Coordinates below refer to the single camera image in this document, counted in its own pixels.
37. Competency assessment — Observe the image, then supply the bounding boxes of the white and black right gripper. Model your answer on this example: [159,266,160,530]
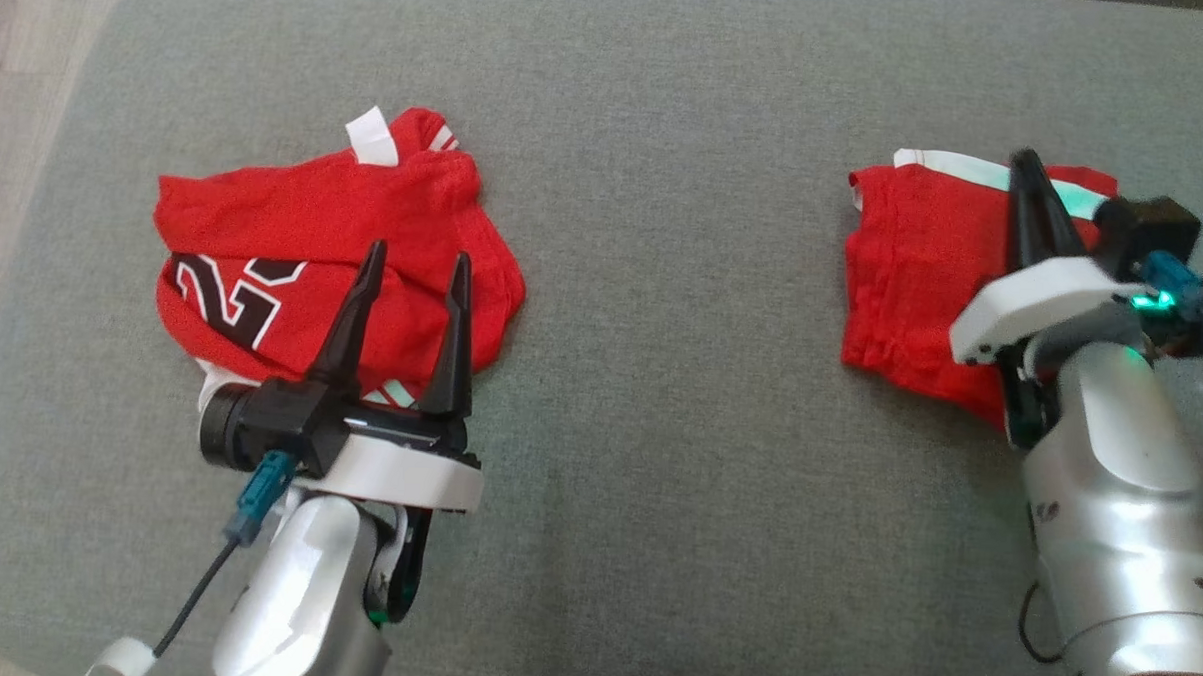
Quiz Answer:
[949,148,1154,373]

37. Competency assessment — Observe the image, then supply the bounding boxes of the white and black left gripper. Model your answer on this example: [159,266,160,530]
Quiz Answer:
[300,238,494,515]

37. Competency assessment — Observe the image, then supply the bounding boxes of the red basketball shorts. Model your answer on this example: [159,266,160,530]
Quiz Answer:
[839,147,1121,434]

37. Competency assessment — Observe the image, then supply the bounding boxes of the red and white basketball jersey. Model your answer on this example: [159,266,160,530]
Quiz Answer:
[147,97,533,418]

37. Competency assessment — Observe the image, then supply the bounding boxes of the grey sofa seat cushion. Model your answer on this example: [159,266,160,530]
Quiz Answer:
[0,0,1203,676]

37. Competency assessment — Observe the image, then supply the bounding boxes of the right cable with teal plug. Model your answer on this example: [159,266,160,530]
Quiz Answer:
[1136,249,1203,368]

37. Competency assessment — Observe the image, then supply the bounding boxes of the white cable clip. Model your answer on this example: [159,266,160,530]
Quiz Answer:
[82,637,157,676]

